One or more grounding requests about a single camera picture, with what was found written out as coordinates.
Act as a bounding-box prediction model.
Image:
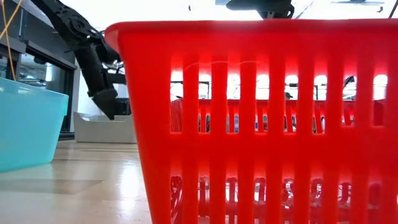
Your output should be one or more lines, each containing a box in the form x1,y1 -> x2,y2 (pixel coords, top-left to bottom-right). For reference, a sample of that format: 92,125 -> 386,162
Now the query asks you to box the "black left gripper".
91,88 -> 119,121

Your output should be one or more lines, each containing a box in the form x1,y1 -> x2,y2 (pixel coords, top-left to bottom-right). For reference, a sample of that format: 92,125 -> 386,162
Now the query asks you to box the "black box monitor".
114,97 -> 132,116

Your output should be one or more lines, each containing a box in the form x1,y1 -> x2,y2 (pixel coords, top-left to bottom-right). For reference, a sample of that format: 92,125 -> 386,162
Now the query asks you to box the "clear plastic container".
73,111 -> 137,144

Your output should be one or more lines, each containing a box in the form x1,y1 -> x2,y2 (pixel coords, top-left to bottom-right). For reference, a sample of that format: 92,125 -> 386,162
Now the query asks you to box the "red slotted plastic basket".
104,17 -> 398,224

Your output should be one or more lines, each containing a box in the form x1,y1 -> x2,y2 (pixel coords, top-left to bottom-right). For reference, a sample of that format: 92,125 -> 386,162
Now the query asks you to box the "dark framed glass partition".
0,0 -> 78,134

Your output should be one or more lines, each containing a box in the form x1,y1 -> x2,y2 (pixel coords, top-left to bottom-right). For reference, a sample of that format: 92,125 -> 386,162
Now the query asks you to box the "green translucent plastic bin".
0,77 -> 70,174

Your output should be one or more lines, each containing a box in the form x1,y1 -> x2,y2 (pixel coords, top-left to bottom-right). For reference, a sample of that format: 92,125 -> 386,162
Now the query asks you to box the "thin yellow cable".
0,0 -> 23,81

